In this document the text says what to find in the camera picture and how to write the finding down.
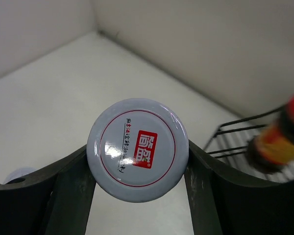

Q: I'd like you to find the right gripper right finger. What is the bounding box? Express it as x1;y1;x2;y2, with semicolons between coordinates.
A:
184;142;294;235

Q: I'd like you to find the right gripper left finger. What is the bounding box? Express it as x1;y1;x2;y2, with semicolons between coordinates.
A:
0;146;96;235

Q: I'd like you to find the white lid spice jar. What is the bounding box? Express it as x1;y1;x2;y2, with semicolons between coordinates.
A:
86;98;189;203

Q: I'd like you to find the black wire rack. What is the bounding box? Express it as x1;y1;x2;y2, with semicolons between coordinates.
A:
203;107;294;183

